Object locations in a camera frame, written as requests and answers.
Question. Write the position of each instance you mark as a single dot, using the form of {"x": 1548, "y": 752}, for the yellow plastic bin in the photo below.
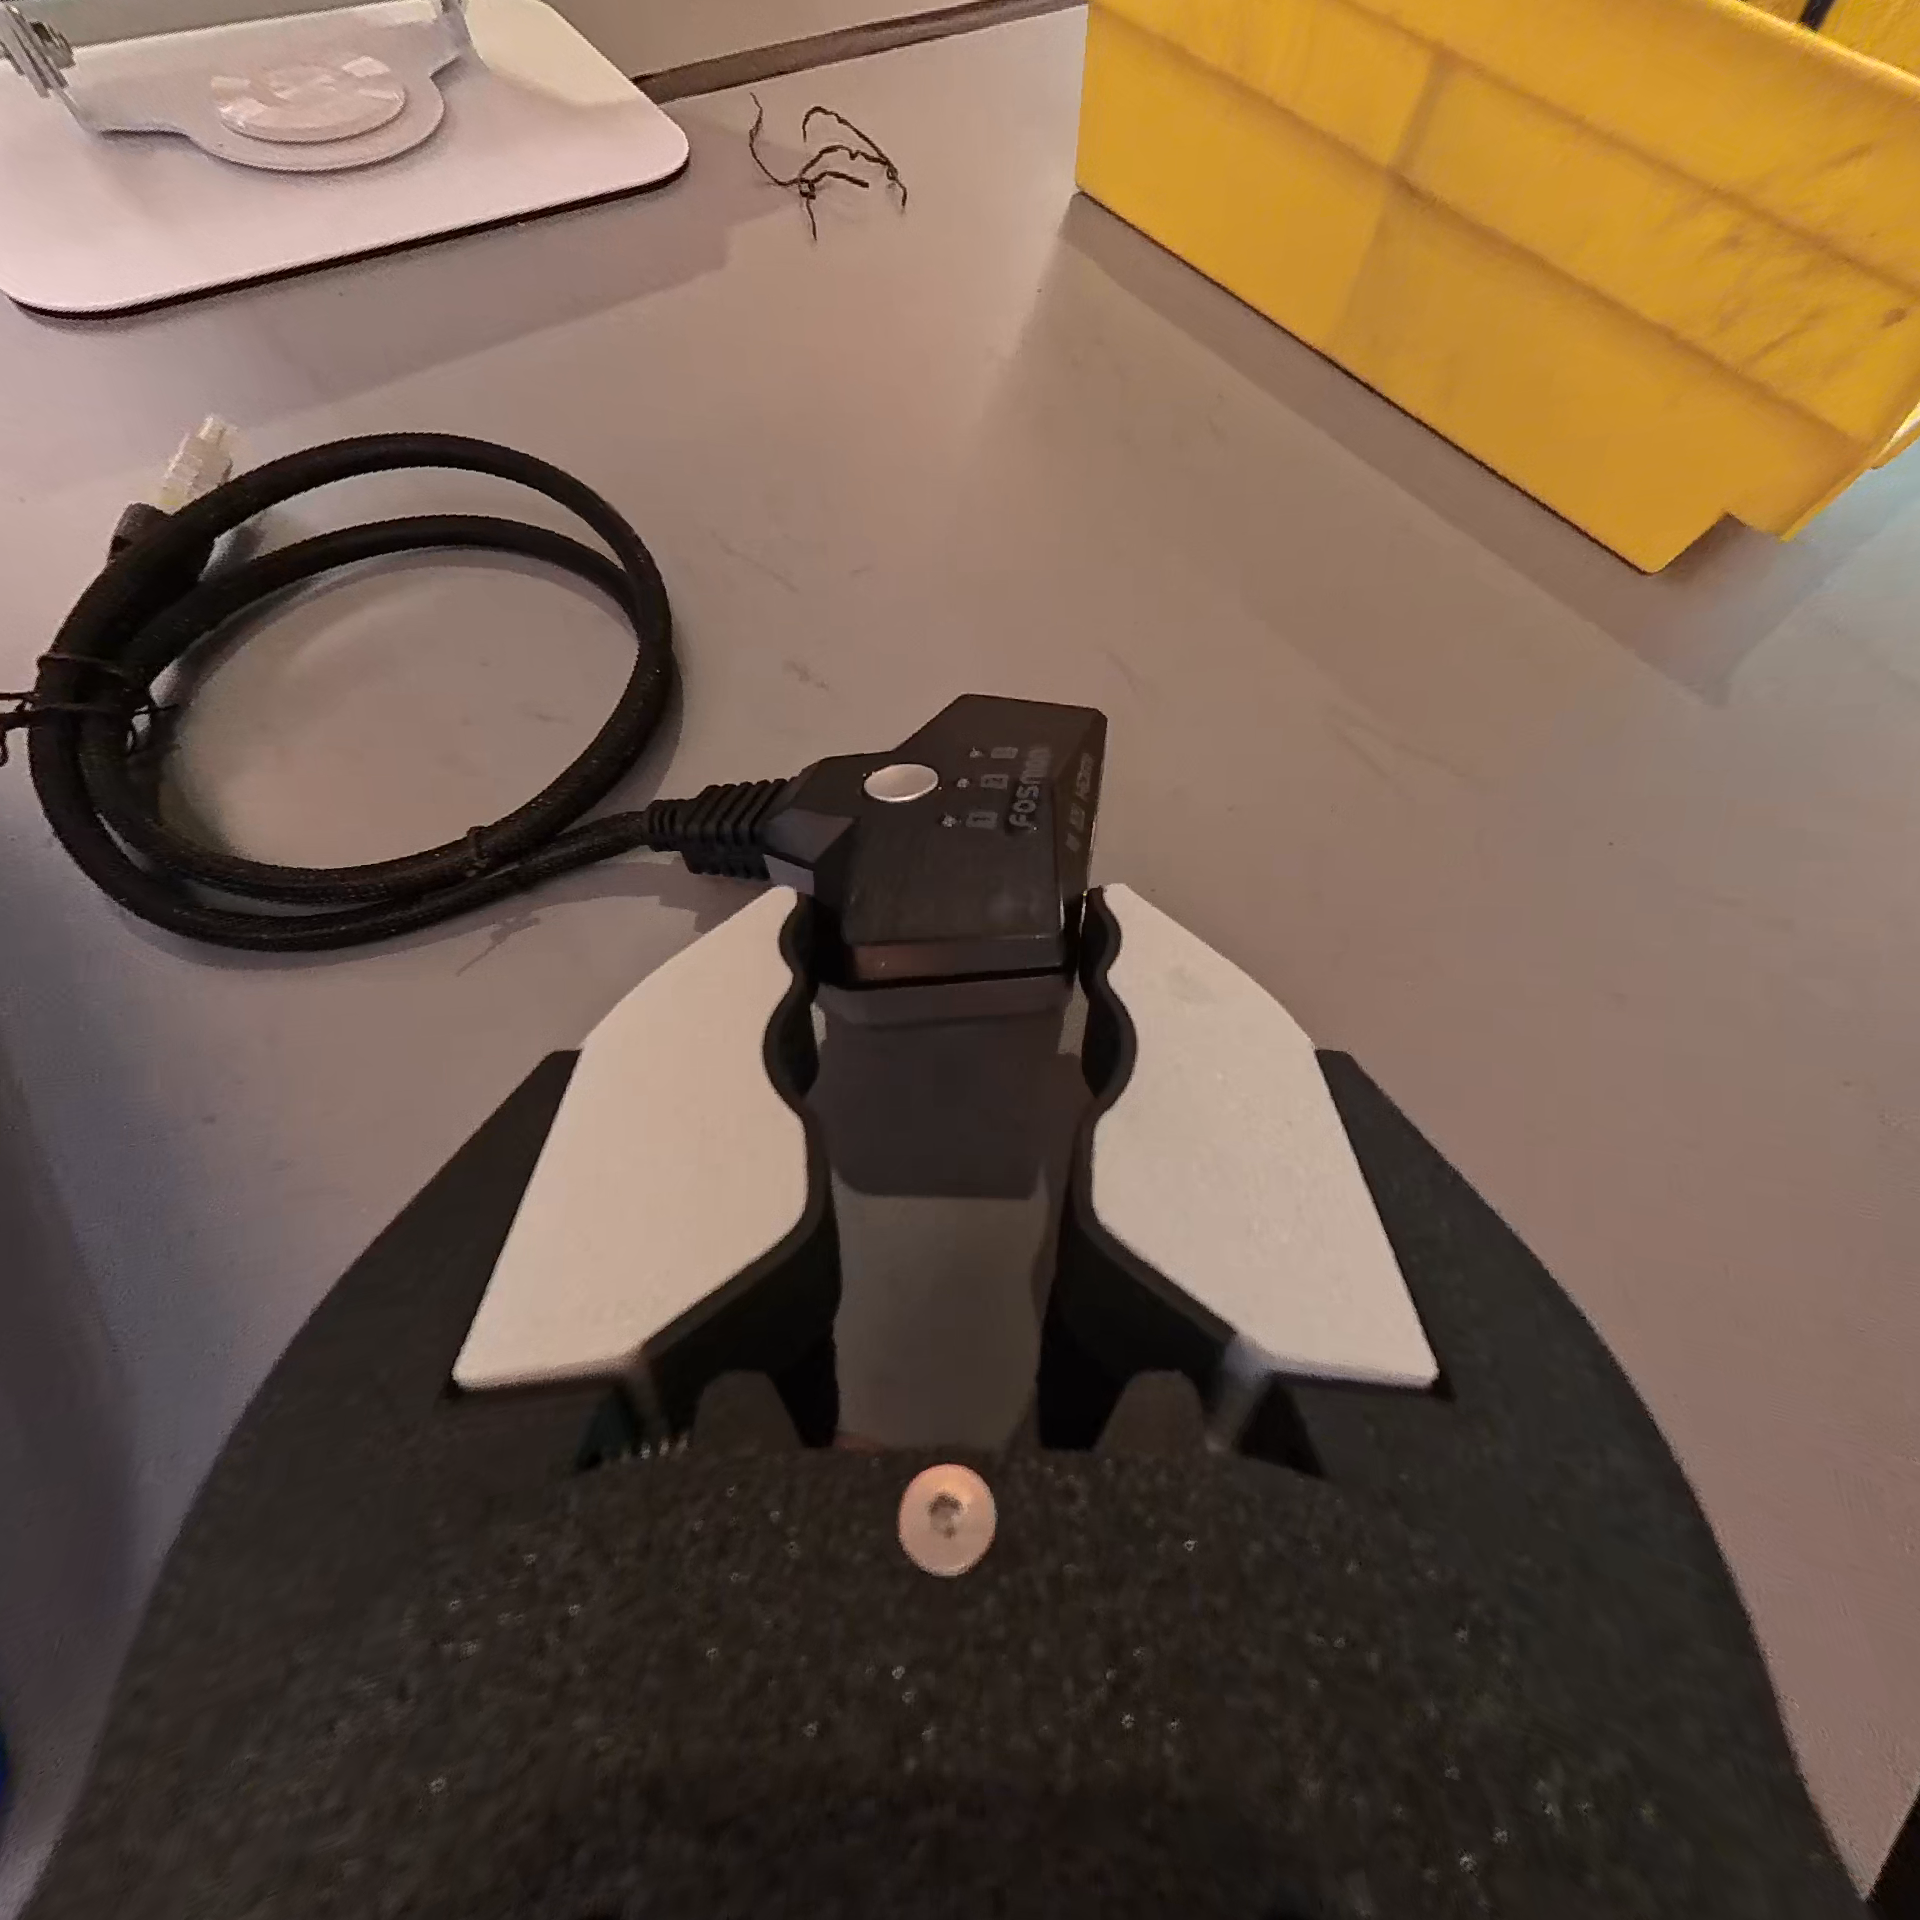
{"x": 1500, "y": 224}

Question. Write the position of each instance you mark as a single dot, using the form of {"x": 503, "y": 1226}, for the black thread tangle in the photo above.
{"x": 840, "y": 172}

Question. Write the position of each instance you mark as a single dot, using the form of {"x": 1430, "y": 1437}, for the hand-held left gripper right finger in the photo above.
{"x": 1260, "y": 1201}

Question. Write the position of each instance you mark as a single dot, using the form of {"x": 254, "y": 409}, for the black board on white stand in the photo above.
{"x": 452, "y": 165}

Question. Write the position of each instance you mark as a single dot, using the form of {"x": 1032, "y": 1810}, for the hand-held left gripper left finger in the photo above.
{"x": 662, "y": 1201}

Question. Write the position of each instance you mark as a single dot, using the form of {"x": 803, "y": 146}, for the grey desk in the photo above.
{"x": 1350, "y": 751}

